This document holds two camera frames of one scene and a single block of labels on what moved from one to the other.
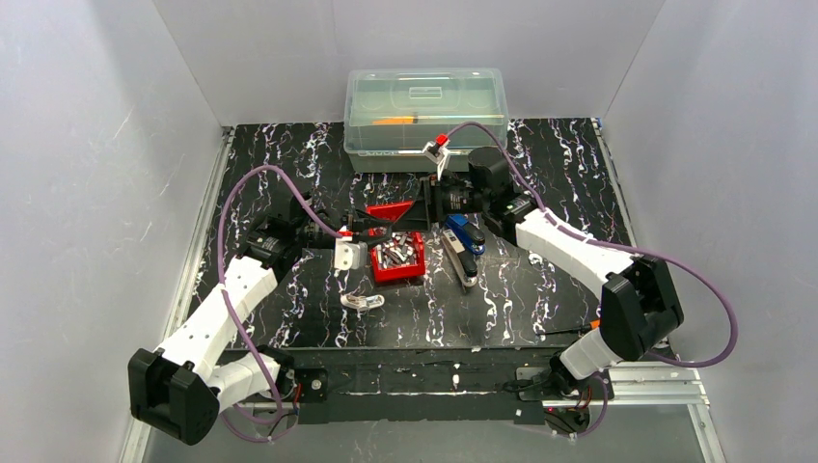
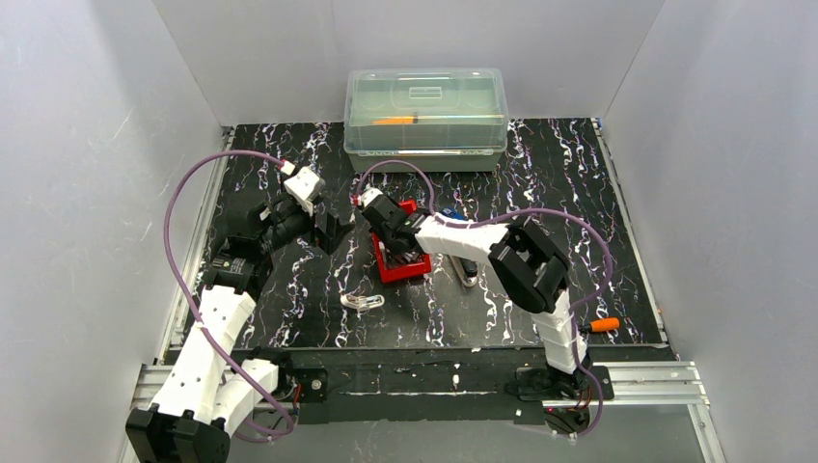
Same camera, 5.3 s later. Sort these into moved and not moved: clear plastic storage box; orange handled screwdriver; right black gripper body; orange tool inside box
Moved: right black gripper body
Not moved: clear plastic storage box; orange tool inside box; orange handled screwdriver
